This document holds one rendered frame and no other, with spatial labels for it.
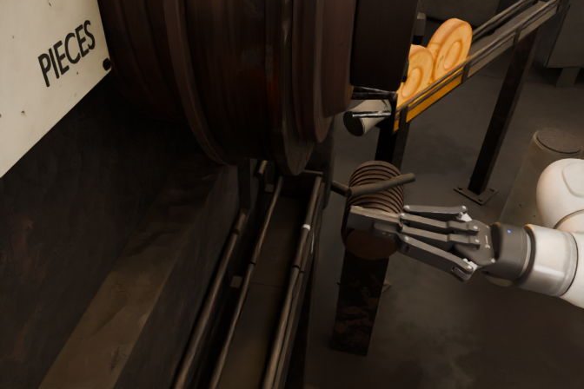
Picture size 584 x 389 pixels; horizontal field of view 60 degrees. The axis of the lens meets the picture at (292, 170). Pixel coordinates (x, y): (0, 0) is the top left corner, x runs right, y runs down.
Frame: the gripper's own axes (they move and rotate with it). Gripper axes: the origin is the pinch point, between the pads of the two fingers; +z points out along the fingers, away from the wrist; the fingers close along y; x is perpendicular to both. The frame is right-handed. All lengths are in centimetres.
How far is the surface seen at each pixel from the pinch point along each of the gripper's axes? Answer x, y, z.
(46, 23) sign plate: 36, -27, 25
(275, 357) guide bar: -4.6, -21.1, 8.9
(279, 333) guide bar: -4.4, -18.1, 9.0
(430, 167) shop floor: -72, 113, -31
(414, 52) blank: 4.3, 47.7, -4.2
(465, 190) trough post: -70, 101, -43
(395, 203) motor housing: -22.3, 30.4, -7.7
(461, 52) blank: -1, 65, -17
